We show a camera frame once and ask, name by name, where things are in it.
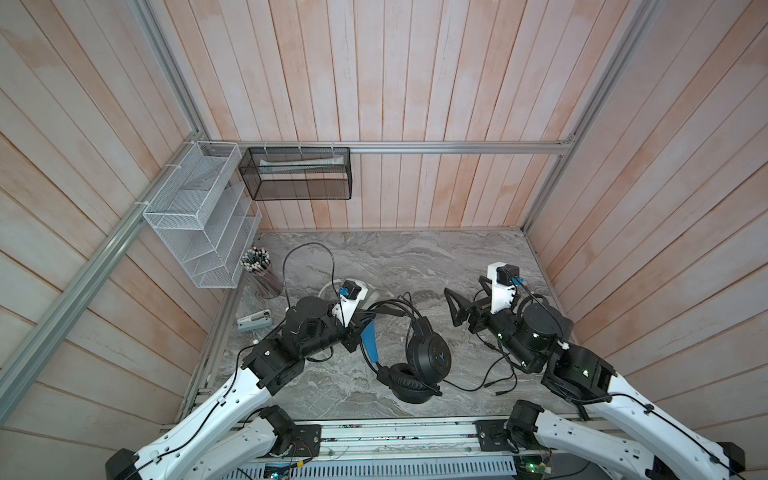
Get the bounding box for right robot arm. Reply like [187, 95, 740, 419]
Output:
[444, 265, 746, 479]

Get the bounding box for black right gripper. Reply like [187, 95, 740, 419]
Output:
[448, 276, 539, 372]

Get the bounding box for light blue stapler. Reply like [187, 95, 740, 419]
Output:
[236, 309, 273, 333]

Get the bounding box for white headphones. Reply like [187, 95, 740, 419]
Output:
[318, 278, 383, 309]

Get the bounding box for aluminium wall rail left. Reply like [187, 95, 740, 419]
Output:
[1, 130, 205, 423]

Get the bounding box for white mesh wall shelf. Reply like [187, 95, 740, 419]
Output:
[144, 141, 262, 289]

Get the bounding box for black mesh wall basket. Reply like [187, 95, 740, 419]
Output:
[238, 146, 353, 202]

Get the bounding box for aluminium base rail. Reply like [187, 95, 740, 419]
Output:
[161, 413, 649, 480]

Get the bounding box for aluminium wall rail right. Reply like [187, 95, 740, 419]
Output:
[520, 1, 663, 238]

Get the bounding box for aluminium wall rail back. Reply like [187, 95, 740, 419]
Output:
[211, 140, 573, 155]

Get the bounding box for aluminium wall rail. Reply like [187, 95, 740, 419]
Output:
[520, 1, 663, 238]
[1, 130, 205, 423]
[211, 140, 573, 155]

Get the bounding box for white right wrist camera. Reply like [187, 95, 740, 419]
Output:
[487, 262, 523, 314]

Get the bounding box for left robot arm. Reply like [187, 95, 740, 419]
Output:
[105, 280, 371, 479]

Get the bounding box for black blue headphones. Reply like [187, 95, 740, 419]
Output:
[361, 299, 452, 404]

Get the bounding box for black headphone cable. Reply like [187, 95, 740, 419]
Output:
[359, 290, 521, 397]

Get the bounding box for clear pencil jar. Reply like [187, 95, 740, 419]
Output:
[240, 247, 283, 299]

